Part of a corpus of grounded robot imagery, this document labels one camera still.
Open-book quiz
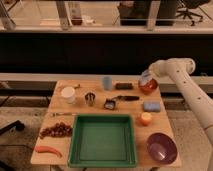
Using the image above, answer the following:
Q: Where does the orange carrot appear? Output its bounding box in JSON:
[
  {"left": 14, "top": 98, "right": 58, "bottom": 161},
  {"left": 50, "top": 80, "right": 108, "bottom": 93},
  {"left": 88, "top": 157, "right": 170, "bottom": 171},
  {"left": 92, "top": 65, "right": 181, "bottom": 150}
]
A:
[{"left": 34, "top": 146, "right": 62, "bottom": 158}]

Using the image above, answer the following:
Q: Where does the red bowl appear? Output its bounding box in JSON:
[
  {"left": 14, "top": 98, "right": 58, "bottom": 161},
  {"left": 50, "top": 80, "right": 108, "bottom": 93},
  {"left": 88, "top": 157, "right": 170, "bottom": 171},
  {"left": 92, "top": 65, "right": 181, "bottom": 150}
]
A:
[{"left": 138, "top": 79, "right": 158, "bottom": 95}]

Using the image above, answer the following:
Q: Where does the orange round fruit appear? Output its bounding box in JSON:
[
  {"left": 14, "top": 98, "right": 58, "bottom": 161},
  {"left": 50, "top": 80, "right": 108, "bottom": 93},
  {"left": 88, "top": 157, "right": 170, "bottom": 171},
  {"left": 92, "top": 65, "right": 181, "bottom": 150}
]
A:
[{"left": 139, "top": 112, "right": 152, "bottom": 126}]

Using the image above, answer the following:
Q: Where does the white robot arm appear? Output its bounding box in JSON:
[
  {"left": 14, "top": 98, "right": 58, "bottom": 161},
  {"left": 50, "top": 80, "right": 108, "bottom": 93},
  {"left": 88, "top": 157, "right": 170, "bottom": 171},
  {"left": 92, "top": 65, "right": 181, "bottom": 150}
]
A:
[{"left": 139, "top": 58, "right": 213, "bottom": 145}]

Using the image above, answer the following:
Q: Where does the green plastic tray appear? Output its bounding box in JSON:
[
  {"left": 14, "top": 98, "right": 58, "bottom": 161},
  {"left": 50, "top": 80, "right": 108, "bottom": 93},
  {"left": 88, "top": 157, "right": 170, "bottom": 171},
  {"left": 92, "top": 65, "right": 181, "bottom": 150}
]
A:
[{"left": 67, "top": 115, "right": 137, "bottom": 168}]

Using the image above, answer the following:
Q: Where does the office chair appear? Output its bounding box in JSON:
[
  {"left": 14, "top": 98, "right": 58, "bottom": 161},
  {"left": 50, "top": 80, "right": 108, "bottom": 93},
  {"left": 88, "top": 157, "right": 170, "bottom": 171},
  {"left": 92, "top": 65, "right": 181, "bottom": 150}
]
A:
[{"left": 176, "top": 0, "right": 211, "bottom": 26}]

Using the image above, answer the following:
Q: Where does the dark rectangular block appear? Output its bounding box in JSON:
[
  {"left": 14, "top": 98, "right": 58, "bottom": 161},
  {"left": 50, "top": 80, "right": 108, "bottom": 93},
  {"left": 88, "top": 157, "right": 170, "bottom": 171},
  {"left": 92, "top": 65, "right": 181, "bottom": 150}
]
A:
[{"left": 115, "top": 83, "right": 133, "bottom": 90}]

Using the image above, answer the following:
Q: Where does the small metal cup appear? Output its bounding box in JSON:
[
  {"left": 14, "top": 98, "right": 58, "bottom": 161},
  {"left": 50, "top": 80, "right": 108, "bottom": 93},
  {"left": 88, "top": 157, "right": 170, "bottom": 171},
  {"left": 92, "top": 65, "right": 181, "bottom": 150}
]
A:
[{"left": 85, "top": 92, "right": 95, "bottom": 106}]

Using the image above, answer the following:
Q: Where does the white cup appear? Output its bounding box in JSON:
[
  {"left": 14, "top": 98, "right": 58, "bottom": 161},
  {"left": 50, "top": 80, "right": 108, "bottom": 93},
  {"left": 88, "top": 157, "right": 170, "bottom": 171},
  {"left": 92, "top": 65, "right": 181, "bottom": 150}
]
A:
[{"left": 61, "top": 87, "right": 75, "bottom": 103}]

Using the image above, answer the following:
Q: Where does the brown bottle on shelf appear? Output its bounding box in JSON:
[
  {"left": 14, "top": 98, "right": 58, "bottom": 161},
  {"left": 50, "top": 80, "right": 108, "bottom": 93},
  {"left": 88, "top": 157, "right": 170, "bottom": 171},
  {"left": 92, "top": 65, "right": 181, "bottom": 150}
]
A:
[{"left": 70, "top": 1, "right": 82, "bottom": 25}]

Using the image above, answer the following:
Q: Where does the purple bowl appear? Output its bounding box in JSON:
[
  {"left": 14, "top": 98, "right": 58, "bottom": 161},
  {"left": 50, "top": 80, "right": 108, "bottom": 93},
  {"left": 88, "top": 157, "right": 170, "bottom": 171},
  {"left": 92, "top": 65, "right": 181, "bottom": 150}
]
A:
[{"left": 146, "top": 133, "right": 178, "bottom": 164}]

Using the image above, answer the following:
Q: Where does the red grape bunch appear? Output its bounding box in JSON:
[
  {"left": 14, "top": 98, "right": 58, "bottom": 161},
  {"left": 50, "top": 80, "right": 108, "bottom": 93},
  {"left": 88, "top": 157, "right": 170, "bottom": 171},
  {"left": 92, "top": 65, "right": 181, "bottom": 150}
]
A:
[{"left": 40, "top": 122, "right": 72, "bottom": 139}]

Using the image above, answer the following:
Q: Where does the light blue cup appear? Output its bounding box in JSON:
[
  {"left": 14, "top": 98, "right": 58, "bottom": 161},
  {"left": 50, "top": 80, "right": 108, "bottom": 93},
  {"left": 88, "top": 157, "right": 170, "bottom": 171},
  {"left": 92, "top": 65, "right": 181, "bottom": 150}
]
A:
[{"left": 102, "top": 76, "right": 112, "bottom": 90}]

